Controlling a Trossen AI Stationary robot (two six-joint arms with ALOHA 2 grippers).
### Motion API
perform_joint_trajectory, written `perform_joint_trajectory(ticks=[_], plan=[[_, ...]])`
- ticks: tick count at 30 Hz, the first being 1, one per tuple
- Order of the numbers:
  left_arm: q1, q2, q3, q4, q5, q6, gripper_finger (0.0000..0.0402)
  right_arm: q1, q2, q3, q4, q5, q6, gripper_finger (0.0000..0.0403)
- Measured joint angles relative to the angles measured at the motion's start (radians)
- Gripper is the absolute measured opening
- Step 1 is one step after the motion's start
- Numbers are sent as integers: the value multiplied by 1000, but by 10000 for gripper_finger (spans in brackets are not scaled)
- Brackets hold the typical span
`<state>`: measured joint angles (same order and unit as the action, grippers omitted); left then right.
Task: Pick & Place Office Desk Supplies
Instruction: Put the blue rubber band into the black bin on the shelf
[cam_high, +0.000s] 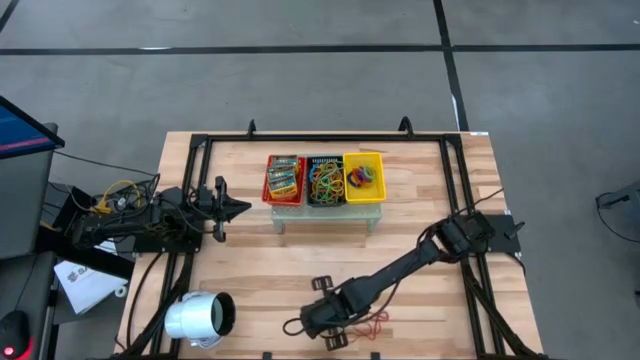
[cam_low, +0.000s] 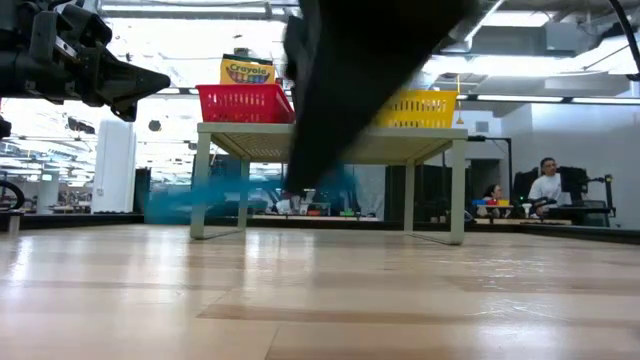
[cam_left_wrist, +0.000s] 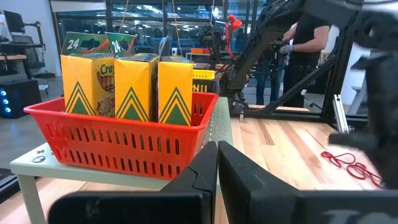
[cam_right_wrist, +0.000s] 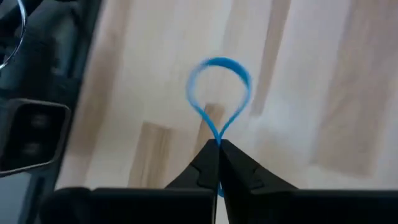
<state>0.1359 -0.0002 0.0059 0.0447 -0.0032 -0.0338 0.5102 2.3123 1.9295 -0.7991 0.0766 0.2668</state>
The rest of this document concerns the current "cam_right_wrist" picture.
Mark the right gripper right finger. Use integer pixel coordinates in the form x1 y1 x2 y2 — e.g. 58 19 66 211
219 139 299 224

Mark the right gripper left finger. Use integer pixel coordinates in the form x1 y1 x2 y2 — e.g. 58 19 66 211
164 139 220 191

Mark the thin silver cable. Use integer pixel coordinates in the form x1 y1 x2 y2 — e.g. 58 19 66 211
0 0 27 71

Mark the black table-level camera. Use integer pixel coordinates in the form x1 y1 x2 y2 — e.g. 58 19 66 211
0 98 72 178

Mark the light blue rubber band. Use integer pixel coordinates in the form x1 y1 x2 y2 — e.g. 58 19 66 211
185 57 252 198

